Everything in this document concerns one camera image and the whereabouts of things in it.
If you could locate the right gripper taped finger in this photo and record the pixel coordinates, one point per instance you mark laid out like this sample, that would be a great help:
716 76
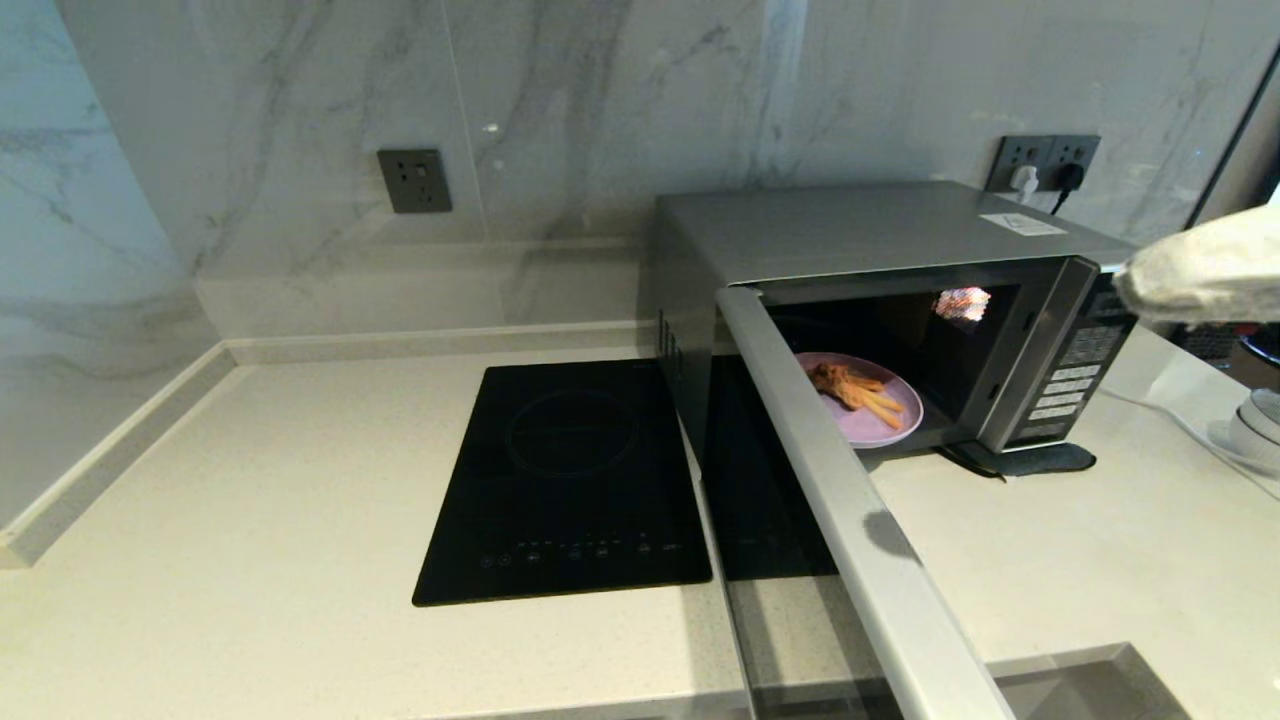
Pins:
1210 295
1210 250

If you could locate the purple plate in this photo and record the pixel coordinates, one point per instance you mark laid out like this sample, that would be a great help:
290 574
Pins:
890 425

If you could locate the dark glass microwave door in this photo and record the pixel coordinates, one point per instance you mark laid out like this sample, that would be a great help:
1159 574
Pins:
860 520

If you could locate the white sheet of paper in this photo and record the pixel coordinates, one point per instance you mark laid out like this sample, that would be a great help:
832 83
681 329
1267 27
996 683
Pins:
1022 224

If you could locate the white ceramic bowl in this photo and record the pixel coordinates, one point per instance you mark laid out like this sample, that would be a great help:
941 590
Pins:
1265 410

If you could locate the black power plug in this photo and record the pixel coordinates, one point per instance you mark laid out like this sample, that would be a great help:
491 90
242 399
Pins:
1069 179

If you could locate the white power plug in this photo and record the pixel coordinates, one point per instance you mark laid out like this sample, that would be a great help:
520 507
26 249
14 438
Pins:
1024 183

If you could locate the black flat pad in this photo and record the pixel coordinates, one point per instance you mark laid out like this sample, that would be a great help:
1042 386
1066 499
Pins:
1040 460

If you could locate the yellow french fry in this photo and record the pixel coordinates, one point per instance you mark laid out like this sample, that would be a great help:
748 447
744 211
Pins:
888 402
868 384
885 418

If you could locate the fried chicken piece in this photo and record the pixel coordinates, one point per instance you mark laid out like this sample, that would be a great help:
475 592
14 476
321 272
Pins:
832 382

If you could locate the black induction cooktop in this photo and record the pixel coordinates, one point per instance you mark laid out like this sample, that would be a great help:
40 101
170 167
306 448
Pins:
570 480

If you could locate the dark metal door frame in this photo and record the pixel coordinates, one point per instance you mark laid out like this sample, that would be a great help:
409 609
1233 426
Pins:
1250 150

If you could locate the double grey wall socket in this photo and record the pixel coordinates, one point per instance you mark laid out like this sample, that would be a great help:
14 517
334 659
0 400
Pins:
1042 151

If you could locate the single grey wall socket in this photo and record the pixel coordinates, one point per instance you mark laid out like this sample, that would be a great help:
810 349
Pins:
414 181

